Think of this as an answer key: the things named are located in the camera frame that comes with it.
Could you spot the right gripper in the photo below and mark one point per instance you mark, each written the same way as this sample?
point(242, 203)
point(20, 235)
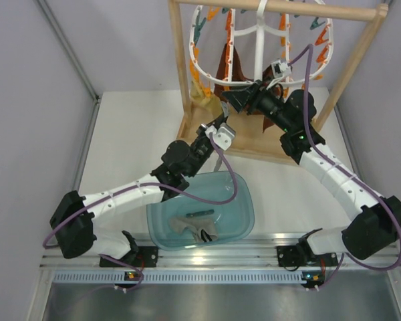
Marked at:
point(258, 91)

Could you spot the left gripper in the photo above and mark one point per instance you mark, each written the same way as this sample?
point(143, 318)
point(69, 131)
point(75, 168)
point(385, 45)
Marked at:
point(216, 123)

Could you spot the yellow sock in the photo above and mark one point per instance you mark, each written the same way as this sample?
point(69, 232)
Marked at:
point(197, 94)
point(213, 105)

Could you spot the white round clip hanger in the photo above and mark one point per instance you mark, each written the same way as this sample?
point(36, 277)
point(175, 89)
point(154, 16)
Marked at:
point(260, 29)

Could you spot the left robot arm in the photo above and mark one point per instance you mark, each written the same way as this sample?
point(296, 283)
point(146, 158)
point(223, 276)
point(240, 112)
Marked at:
point(77, 222)

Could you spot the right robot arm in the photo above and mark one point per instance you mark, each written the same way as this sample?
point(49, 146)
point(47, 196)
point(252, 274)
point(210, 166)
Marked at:
point(374, 220)

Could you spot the right brown sock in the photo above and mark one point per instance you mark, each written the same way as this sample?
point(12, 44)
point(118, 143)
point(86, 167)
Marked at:
point(276, 89)

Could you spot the teal plastic tub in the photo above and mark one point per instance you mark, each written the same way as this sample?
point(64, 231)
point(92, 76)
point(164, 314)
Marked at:
point(218, 224)

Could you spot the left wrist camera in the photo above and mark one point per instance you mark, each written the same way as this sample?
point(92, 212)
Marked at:
point(211, 133)

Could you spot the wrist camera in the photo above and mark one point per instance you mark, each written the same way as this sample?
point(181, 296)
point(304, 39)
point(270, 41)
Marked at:
point(280, 69)
point(211, 133)

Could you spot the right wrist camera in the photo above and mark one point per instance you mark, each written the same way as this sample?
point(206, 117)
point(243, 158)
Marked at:
point(280, 69)

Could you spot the aluminium mounting rail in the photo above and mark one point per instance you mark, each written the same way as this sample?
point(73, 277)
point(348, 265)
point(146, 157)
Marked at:
point(251, 252)

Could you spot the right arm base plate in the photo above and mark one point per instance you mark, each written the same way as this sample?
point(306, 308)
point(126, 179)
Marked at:
point(292, 256)

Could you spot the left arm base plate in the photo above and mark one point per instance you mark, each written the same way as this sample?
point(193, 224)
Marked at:
point(145, 257)

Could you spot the slotted cable duct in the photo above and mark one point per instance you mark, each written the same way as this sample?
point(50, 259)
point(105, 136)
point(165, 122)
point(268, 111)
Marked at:
point(187, 277)

